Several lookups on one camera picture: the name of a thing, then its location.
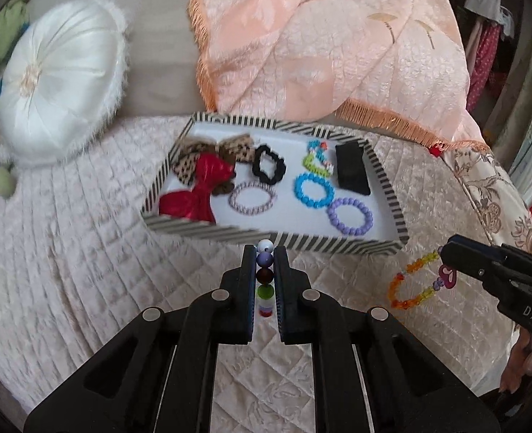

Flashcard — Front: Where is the cream quilted sofa cover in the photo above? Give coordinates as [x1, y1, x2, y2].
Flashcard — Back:
[0, 115, 519, 433]

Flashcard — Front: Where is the peach fringed blanket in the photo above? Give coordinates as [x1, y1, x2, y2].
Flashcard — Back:
[188, 0, 490, 154]

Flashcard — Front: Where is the large mixed colour bead bracelet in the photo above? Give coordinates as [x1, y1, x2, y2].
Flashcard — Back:
[256, 240, 276, 319]

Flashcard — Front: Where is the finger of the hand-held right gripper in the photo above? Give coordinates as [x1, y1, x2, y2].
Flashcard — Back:
[438, 233, 509, 279]

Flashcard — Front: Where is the white round cushion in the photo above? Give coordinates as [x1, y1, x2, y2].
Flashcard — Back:
[0, 0, 129, 165]

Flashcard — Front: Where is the person's right hand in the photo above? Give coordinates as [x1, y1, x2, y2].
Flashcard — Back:
[501, 343, 532, 394]

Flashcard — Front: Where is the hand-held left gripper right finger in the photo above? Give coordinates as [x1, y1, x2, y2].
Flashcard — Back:
[275, 246, 501, 433]

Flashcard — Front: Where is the purple bead bracelet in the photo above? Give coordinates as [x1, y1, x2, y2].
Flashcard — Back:
[326, 197, 375, 236]

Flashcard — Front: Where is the blue bead bracelet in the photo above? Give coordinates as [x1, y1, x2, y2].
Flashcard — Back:
[294, 172, 336, 210]

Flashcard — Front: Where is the small multicolour bead bracelet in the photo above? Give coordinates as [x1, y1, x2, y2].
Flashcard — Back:
[303, 140, 335, 176]

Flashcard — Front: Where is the red dotted garment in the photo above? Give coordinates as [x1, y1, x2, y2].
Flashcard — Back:
[467, 22, 503, 111]

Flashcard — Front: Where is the striped tray box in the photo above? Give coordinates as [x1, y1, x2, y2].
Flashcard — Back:
[140, 112, 410, 258]

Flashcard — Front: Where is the black rectangular hair clip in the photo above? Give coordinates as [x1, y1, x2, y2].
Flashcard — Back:
[335, 141, 370, 197]

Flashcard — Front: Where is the beige floral cushion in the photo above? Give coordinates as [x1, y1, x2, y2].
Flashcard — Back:
[442, 144, 532, 262]

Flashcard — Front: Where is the leopard print hair bow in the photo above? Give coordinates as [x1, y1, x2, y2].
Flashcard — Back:
[171, 133, 255, 197]

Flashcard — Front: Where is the orange yellow bead bracelet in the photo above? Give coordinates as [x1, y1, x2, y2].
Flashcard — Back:
[389, 250, 457, 311]

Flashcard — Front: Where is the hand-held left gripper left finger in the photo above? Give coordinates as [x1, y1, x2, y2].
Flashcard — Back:
[24, 245, 256, 433]

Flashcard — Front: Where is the black scrunchie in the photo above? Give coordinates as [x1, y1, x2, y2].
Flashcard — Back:
[252, 144, 287, 185]

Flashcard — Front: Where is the red hair bow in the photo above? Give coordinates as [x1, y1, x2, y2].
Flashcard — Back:
[159, 152, 237, 225]

